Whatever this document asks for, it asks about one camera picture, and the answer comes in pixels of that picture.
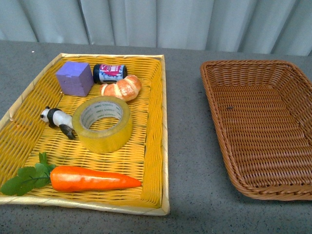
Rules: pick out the yellow woven tray basket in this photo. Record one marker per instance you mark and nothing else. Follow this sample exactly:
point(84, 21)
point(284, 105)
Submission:
point(145, 156)

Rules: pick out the small dark printed can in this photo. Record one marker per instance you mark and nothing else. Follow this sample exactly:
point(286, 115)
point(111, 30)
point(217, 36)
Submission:
point(104, 73)

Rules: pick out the plastic toy carrot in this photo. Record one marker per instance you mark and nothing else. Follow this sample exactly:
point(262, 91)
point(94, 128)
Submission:
point(65, 179)

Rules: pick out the yellow packing tape roll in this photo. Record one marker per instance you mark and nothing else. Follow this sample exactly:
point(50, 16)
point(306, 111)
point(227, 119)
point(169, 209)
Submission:
point(108, 140)

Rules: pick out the brown wicker basket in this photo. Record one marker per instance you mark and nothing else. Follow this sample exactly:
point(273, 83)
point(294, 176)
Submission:
point(262, 112)

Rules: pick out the panda figurine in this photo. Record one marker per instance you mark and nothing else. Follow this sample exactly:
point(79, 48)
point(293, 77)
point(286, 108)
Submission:
point(57, 118)

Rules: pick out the toy croissant bread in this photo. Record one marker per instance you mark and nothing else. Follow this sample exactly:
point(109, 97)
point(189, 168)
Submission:
point(125, 89)

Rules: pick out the purple foam cube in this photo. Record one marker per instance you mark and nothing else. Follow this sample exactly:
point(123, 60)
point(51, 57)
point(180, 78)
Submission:
point(75, 78)

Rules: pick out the grey pleated curtain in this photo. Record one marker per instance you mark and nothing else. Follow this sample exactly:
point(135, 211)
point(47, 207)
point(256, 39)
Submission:
point(248, 26)

